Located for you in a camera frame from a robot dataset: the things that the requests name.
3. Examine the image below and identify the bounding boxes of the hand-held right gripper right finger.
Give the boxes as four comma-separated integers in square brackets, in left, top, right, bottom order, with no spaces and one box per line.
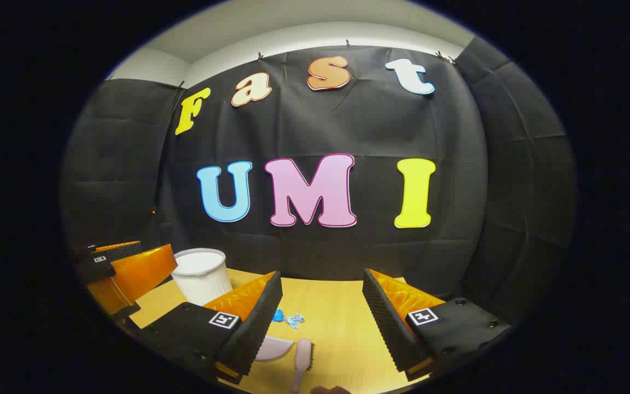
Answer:
[362,268,512,383]

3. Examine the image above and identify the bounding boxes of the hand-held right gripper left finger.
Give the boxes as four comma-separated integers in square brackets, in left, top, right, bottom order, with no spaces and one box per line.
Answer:
[139,270,284,384]

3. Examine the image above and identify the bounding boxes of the small lilac dustpan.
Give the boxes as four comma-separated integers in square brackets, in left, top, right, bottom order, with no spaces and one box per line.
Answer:
[254,336,295,363]

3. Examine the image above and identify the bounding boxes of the small lilac broom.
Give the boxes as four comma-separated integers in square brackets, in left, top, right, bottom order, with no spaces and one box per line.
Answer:
[290,338,314,393]

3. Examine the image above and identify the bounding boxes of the white ribbed garbage bin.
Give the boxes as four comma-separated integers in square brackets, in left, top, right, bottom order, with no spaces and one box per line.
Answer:
[171,248,234,307]

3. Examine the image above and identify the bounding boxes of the wooden desktop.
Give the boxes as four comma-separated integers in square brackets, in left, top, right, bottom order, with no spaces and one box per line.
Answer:
[129,268,436,394]

